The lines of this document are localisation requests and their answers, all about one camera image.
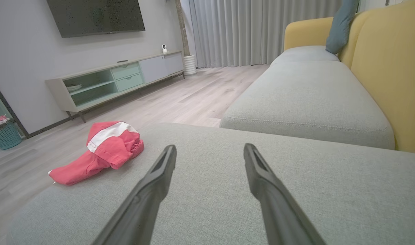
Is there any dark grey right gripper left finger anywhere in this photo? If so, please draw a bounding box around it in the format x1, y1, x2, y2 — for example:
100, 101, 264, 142
92, 145, 178, 245

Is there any grey pleated curtain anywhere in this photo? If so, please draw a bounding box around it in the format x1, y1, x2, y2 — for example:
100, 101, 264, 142
179, 0, 344, 69

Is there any large grey chaise cushion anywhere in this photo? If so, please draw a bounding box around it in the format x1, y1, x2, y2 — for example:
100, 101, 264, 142
6, 122, 415, 245

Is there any white ribbed cylinder bin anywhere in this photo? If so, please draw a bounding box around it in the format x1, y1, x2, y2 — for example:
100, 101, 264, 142
183, 54, 197, 76

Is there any low grey TV cabinet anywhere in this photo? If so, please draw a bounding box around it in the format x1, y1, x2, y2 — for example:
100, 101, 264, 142
45, 50, 186, 123

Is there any black wall television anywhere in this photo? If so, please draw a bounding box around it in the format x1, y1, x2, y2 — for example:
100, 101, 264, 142
46, 0, 146, 38

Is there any yellow sofa backrest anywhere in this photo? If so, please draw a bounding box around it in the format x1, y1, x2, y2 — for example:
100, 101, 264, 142
338, 0, 415, 154

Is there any red and white garment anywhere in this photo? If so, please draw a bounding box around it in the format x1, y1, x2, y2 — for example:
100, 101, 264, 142
48, 121, 145, 186

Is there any teal laundry basket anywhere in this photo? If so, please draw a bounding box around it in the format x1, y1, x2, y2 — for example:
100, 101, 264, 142
0, 120, 23, 151

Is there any yellow sofa armrest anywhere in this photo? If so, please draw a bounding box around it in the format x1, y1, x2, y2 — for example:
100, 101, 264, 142
283, 17, 334, 52

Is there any brown vertical post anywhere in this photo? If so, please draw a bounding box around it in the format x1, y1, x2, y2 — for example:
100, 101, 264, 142
174, 0, 191, 57

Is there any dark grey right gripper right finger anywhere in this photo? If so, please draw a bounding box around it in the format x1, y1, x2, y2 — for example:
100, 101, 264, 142
244, 143, 327, 245

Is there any small grey sofa seat cushion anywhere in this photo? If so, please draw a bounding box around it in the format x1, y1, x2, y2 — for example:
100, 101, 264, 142
270, 45, 341, 67

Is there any blue-grey throw pillow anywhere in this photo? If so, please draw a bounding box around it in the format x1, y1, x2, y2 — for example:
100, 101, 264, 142
325, 0, 360, 55

